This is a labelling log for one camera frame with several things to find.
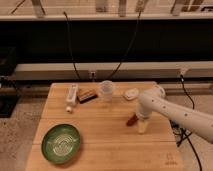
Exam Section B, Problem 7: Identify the left black hanging cable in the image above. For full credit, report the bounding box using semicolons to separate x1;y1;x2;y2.
62;11;82;81

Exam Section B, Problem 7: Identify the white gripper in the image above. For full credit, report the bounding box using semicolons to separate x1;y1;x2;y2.
135;106;152;134

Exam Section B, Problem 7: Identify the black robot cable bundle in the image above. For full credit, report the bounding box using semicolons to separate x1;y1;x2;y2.
170;73;204;171

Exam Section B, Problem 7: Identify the brown rectangular block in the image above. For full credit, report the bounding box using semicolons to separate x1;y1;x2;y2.
77;89;98;104

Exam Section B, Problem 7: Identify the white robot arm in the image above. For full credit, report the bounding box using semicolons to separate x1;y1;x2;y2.
135;85;213;144

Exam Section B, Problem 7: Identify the green ceramic bowl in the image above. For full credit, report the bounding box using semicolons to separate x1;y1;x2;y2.
41;124;81;164

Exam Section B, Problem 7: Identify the right black hanging cable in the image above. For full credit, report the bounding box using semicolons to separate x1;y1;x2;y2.
109;11;142;80

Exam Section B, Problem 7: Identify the small white bottle cap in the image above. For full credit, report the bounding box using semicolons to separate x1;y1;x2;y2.
66;106;72;113

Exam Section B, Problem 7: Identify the white wall outlet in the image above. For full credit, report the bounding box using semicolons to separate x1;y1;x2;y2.
89;71;96;80

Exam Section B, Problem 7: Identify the black hanging cable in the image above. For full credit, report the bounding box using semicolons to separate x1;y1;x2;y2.
62;11;82;81
109;11;142;80

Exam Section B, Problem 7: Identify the clear plastic cup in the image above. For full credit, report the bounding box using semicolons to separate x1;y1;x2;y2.
99;80;115;102

